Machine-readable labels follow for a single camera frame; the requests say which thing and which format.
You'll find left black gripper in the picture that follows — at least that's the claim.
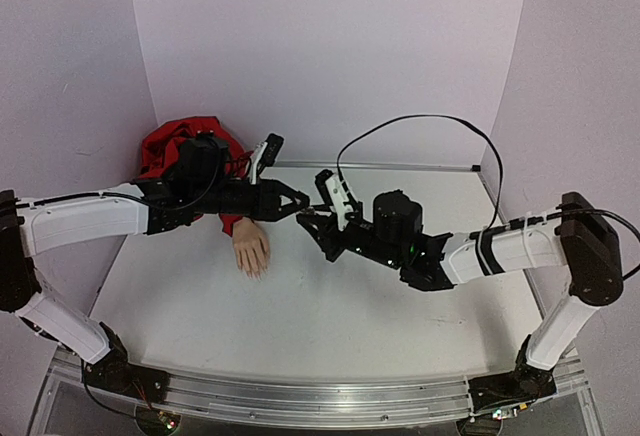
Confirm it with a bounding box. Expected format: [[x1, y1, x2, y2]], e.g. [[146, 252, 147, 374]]
[[195, 179, 314, 224]]

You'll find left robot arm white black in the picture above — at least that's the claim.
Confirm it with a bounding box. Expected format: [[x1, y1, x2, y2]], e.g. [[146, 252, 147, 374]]
[[1, 134, 309, 404]]

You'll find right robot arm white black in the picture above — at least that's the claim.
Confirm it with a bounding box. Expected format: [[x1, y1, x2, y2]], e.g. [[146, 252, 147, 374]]
[[296, 190, 639, 415]]

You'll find mannequin hand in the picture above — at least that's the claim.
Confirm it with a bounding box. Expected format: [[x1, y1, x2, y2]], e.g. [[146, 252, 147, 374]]
[[232, 218, 270, 279]]

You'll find red cloth jacket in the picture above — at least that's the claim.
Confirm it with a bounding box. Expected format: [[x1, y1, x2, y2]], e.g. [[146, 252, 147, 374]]
[[136, 116, 252, 235]]

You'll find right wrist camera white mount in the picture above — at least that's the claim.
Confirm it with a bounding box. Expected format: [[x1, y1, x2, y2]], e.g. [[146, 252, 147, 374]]
[[315, 169, 363, 231]]

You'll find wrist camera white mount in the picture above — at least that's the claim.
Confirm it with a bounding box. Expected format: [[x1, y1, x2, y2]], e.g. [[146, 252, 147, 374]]
[[315, 169, 363, 231], [247, 133, 284, 185]]

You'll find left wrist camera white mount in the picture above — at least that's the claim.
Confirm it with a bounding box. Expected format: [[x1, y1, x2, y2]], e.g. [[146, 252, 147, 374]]
[[247, 133, 284, 185]]

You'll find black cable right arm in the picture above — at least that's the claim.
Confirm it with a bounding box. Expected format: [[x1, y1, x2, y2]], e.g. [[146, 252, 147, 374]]
[[335, 113, 640, 280]]

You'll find aluminium front rail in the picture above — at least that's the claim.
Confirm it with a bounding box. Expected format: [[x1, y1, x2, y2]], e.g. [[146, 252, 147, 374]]
[[49, 350, 589, 430]]

